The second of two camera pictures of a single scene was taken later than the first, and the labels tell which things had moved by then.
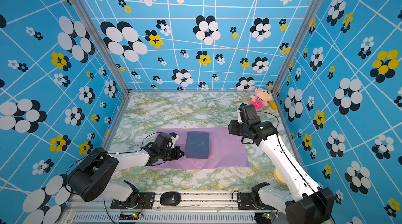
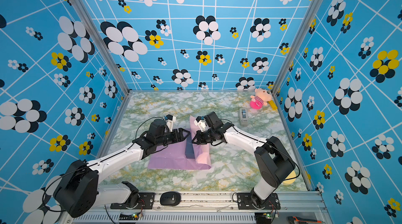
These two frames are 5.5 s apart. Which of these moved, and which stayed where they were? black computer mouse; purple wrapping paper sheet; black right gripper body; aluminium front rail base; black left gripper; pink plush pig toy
Moved: black left gripper; purple wrapping paper sheet; black right gripper body
Stayed: black computer mouse; pink plush pig toy; aluminium front rail base
